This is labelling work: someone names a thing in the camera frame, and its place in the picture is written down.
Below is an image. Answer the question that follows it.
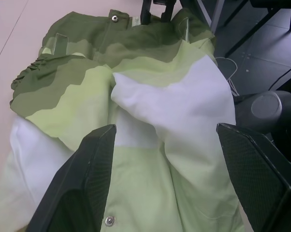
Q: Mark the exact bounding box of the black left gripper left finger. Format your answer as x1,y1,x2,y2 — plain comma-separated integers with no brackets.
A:
27,124,117,232

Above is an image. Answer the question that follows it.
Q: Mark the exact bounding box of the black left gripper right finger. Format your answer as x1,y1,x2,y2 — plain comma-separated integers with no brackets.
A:
216,122,291,232

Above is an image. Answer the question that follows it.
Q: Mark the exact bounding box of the thin white cable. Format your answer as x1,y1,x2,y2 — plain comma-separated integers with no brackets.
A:
215,57,239,97

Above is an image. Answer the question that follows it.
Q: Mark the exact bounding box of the dark rounded robot body joint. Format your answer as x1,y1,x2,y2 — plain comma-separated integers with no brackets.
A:
233,90,291,145

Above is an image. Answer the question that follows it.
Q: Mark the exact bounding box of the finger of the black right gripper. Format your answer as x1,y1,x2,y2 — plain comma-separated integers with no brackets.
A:
140,0,153,25
153,0,178,21

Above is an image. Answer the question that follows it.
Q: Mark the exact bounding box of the green and white jacket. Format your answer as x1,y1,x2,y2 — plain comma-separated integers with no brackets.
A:
0,9,248,232

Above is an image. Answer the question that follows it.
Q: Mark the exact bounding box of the black metal chair frame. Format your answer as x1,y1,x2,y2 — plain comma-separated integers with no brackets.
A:
224,0,291,57

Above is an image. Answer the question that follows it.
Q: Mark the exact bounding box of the thin black cable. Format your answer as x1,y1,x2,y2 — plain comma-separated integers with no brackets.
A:
268,65,291,90

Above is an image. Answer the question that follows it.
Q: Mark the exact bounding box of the grey metal table leg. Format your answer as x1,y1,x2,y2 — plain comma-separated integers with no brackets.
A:
203,0,226,33

